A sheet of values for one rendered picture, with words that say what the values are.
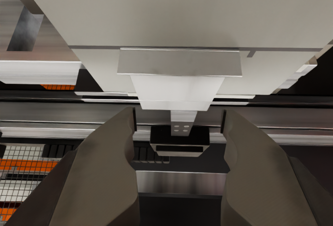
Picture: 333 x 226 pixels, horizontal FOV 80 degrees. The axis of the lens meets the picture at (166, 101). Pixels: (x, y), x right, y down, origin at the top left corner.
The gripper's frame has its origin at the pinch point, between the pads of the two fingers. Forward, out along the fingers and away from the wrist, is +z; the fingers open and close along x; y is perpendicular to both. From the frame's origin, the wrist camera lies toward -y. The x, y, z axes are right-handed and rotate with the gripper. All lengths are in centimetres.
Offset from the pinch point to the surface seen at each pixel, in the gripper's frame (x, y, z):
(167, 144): -1.4, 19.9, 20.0
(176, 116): 0.1, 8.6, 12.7
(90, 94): -9.9, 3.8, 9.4
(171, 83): -0.6, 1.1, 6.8
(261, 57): 6.3, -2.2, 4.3
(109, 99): -8.1, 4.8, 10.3
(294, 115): 27.7, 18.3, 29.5
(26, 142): -44, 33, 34
